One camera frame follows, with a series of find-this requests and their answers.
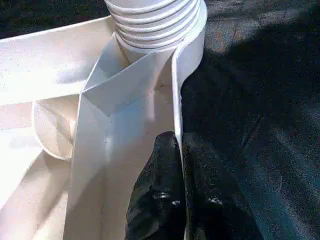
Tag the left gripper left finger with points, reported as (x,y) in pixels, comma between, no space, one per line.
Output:
(160,195)

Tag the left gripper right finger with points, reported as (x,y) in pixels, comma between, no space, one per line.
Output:
(215,205)

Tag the white plastic table top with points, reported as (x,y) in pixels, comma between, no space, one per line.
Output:
(75,87)

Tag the white plastic table leg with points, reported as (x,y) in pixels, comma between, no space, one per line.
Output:
(155,25)

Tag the black work mat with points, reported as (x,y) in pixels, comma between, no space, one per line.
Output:
(262,125)

